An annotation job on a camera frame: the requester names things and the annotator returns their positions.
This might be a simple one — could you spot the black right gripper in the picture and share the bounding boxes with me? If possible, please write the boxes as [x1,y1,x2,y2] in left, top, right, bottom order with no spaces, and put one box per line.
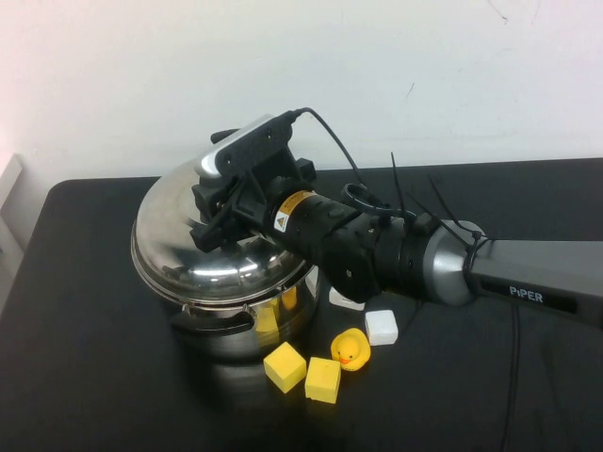
[189,158,316,254]

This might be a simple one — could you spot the steel lid with black knob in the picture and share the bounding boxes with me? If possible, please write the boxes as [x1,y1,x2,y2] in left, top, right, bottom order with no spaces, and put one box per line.
[130,162,316,307]

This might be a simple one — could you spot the white usb charger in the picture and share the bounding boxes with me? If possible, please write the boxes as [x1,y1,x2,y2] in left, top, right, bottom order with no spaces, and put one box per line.
[328,285,367,312]

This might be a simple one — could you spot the yellow foam cube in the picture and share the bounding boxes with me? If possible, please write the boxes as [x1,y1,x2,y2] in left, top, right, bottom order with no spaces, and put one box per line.
[262,341,308,395]
[303,356,342,404]

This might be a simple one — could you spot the black zip tie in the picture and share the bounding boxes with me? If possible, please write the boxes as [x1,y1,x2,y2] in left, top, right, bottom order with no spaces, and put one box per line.
[426,174,486,246]
[389,152,409,220]

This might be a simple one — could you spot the yellow rubber duck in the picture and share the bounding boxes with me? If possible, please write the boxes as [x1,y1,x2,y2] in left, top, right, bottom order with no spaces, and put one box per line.
[330,327,370,373]

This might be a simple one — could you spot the white foam cube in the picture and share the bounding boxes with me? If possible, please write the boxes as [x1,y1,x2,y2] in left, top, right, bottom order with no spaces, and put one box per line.
[364,309,399,347]

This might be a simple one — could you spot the white desk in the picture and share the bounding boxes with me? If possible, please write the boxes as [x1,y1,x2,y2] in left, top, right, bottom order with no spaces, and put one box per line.
[0,153,37,265]

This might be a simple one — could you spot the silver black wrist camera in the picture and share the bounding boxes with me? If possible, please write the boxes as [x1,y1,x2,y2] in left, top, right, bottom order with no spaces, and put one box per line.
[200,111,297,183]

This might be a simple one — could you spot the stainless steel pot black handles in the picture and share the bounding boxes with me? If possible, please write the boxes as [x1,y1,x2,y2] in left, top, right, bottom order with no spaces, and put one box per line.
[162,127,326,363]

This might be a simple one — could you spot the black camera cable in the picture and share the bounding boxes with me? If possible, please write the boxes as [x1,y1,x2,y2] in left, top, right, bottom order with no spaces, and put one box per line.
[287,106,392,222]

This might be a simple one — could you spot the black cable on table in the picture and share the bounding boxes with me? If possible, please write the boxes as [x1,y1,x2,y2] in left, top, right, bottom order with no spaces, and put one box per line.
[498,300,527,448]

